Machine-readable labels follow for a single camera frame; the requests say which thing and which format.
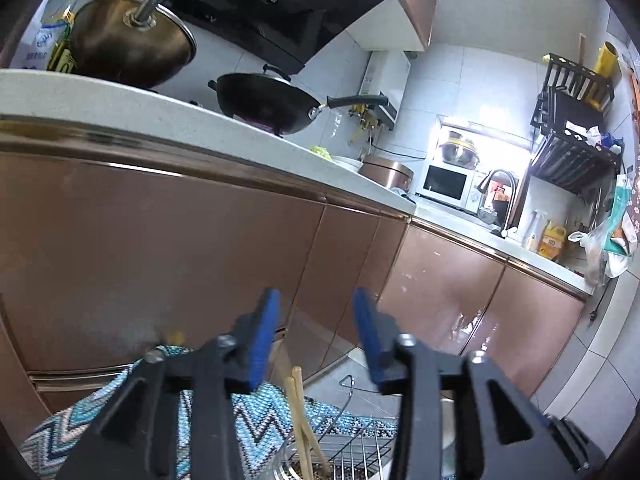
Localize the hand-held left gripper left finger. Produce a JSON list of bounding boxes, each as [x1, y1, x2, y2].
[[57, 287, 282, 480]]

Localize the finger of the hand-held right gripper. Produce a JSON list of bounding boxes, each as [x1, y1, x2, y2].
[[546, 412, 608, 480]]

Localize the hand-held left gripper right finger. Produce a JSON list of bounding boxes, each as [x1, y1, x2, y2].
[[352, 288, 581, 480]]

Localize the wooden chopstick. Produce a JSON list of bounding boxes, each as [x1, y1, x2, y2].
[[291, 366, 316, 480], [284, 376, 332, 476]]

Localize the wire utensil holder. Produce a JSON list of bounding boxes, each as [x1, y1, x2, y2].
[[270, 374, 401, 480]]

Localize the zigzag patterned knit cloth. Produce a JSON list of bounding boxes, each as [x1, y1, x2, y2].
[[20, 357, 398, 480]]

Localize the copper lower kitchen cabinets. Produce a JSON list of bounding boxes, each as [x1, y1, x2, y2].
[[0, 120, 588, 411]]

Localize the copper rice cooker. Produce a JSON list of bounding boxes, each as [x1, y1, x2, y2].
[[360, 155, 416, 197]]

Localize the white microwave oven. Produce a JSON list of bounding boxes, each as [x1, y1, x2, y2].
[[417, 160, 488, 216]]

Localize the steel kitchen faucet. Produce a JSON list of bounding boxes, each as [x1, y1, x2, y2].
[[476, 169, 519, 235]]

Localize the white spray bottle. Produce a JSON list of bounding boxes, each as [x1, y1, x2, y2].
[[522, 209, 549, 252]]

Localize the clear plastic bag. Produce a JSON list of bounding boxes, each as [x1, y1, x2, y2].
[[567, 225, 614, 287]]

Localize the stacked metal bowls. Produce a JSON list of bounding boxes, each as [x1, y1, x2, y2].
[[439, 130, 481, 168]]

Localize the yellow detergent bottle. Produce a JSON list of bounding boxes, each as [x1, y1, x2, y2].
[[537, 220, 569, 262]]

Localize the yellow gas valve pipes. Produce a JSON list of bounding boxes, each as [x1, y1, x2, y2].
[[349, 104, 382, 147]]

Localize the green white bag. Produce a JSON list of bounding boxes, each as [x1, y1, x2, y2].
[[601, 174, 640, 278]]

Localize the black wok with lid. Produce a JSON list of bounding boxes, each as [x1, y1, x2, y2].
[[207, 64, 388, 136]]

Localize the white water heater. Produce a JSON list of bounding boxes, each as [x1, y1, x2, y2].
[[360, 50, 412, 131]]

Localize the black dish rack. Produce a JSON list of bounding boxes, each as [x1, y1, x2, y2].
[[529, 52, 626, 197]]

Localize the crumpled white blue packets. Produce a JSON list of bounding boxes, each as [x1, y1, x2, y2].
[[564, 120, 624, 157]]

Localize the yellow label bottle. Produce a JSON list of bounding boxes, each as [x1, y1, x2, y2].
[[46, 40, 77, 75]]

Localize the brown floral apron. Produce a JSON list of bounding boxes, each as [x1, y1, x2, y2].
[[627, 55, 640, 241]]

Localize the yellow roll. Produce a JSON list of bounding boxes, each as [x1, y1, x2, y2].
[[594, 41, 624, 107]]

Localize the white blue packet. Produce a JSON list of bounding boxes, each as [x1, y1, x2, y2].
[[10, 10, 66, 71]]

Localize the steel pot with handle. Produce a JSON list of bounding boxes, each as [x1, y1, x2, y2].
[[67, 0, 201, 89]]

